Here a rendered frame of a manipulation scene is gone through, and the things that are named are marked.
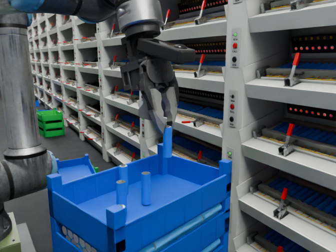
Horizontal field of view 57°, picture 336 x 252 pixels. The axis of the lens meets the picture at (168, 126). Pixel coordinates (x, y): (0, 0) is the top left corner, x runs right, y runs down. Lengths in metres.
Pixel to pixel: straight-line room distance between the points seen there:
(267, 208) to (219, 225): 0.41
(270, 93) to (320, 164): 0.24
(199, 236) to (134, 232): 0.18
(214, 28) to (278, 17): 0.28
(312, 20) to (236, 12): 0.27
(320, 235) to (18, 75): 1.08
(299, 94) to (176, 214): 0.50
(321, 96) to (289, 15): 0.23
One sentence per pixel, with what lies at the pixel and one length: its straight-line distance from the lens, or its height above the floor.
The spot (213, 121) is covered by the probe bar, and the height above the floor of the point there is 0.52.
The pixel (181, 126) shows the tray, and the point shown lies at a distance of 1.34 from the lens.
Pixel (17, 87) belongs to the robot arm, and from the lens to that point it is 1.22.
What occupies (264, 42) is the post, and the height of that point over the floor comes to 0.81.
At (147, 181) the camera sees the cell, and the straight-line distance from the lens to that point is 0.60.
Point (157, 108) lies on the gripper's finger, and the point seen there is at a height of 0.67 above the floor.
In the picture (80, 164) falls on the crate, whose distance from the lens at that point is 2.06.
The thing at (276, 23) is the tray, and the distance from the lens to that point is 0.95.
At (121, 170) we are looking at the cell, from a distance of 0.65.
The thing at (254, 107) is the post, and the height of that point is 0.61.
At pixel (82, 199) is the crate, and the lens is 0.65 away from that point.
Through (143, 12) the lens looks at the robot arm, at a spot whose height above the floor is 0.85.
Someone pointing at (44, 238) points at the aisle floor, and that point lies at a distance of 1.52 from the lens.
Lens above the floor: 0.77
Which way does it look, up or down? 13 degrees down
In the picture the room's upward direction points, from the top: straight up
